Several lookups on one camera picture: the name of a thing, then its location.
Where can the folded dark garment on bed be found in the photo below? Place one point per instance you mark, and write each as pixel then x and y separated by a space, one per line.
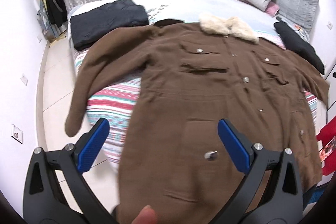
pixel 87 28

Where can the black sweater on bed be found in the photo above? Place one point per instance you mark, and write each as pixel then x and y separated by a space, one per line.
pixel 293 42

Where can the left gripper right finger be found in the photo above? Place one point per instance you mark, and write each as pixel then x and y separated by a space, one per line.
pixel 270 191

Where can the patterned knit bedspread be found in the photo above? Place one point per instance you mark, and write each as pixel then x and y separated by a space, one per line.
pixel 116 101

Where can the white wall socket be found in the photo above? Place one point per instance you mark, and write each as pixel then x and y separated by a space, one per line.
pixel 17 134

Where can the person's thumb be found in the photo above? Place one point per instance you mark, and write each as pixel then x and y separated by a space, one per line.
pixel 146 216

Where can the brown coat with fur collar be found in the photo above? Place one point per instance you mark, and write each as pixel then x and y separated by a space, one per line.
pixel 173 159

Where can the pink pillow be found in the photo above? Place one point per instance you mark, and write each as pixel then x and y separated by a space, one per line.
pixel 272 9

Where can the red plastic stool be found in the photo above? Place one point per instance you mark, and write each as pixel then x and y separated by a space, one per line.
pixel 327 153

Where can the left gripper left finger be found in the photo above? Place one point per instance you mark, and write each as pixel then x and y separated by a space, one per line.
pixel 43 199

